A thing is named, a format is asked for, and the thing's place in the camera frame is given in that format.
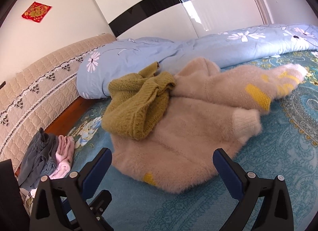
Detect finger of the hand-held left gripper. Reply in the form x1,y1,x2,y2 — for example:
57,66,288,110
86,189,113,224

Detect beige quilted headboard cover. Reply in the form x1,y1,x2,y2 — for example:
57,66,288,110
0,33,117,172

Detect red square wall decoration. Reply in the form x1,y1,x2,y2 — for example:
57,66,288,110
21,1,52,23

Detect olive green knit sweater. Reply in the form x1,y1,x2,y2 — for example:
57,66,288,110
101,61,177,141

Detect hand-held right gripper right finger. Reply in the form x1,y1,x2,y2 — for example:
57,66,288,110
212,148,295,231

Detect folded pink garment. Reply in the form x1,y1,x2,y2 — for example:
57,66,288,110
48,135,75,180

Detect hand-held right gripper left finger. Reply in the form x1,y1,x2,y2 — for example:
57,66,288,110
29,147,113,231

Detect folded grey pants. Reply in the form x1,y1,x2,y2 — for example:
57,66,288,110
18,127,60,189

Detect fluffy beige sweater yellow patches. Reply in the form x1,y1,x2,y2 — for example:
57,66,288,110
111,57,308,194

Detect light blue floral pillow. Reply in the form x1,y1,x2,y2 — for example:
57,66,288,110
77,24,318,99

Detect wooden bed frame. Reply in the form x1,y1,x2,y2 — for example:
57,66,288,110
43,96,93,135

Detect teal patterned bed blanket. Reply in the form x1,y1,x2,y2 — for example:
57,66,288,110
53,50,318,231

